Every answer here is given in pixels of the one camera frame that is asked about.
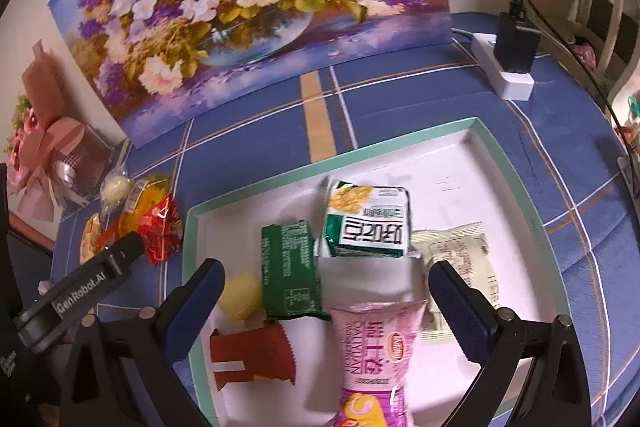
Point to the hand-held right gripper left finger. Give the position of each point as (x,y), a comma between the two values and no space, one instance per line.
(200,302)

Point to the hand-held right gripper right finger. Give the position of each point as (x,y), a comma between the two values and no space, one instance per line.
(452,307)

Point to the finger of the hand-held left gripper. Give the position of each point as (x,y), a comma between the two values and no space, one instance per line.
(124,254)

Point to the orange cracker packet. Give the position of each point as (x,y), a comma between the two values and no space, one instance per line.
(90,239)

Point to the pale yellow candy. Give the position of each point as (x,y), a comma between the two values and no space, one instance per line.
(240,297)

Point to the shiny red snack packet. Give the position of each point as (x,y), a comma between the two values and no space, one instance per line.
(160,232)

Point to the cream snack packet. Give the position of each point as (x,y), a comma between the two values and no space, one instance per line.
(460,257)

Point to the round pastry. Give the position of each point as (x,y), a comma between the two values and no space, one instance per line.
(116,189)

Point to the red white-striped snack packet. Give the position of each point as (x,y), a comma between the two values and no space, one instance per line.
(255,354)

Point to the pink snack packet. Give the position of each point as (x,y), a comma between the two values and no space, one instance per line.
(375,357)

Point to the dark green snack packet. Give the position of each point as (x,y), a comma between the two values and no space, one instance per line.
(290,277)

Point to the green and white snack packet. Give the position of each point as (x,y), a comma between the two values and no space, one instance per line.
(367,232)

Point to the teal-edged white cardboard tray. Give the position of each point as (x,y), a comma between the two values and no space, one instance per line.
(450,167)

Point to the pink flower bouquet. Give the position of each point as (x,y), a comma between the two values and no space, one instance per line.
(55,142)

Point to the blue checked tablecloth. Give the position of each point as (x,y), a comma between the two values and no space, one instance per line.
(400,97)

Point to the white power strip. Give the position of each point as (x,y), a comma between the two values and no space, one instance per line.
(515,87)

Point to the black charger plug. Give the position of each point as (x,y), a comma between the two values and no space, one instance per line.
(515,42)

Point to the white wooden chair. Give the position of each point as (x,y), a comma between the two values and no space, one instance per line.
(615,27)

